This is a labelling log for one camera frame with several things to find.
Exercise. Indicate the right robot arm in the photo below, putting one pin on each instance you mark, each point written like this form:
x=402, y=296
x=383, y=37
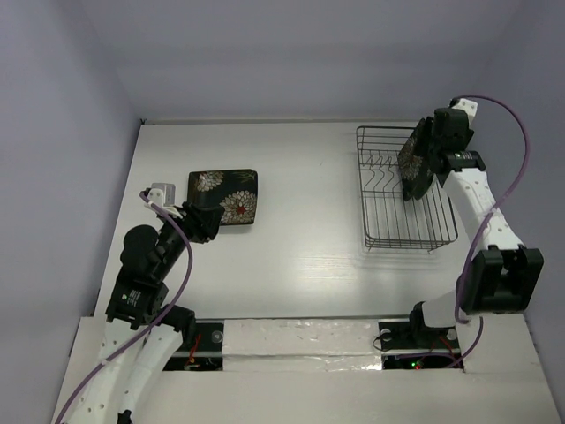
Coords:
x=500, y=271

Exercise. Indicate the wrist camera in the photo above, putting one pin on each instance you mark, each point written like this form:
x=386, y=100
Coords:
x=161, y=194
x=468, y=106

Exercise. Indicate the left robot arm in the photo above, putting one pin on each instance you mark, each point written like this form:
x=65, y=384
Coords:
x=142, y=328

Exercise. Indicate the wire dish rack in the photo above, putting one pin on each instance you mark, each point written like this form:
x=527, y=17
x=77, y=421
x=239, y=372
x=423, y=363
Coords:
x=389, y=221

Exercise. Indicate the black floral square plate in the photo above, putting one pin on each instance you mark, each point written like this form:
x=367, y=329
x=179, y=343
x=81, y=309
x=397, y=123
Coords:
x=236, y=191

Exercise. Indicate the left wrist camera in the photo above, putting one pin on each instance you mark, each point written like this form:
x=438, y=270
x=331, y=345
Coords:
x=161, y=194

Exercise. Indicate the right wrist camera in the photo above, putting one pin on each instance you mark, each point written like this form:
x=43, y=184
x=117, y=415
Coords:
x=468, y=106

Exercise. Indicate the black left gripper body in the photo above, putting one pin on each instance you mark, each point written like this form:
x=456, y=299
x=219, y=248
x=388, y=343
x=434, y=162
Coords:
x=189, y=223

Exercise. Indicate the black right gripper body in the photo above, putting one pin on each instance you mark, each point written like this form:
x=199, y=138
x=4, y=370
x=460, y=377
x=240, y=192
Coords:
x=432, y=150

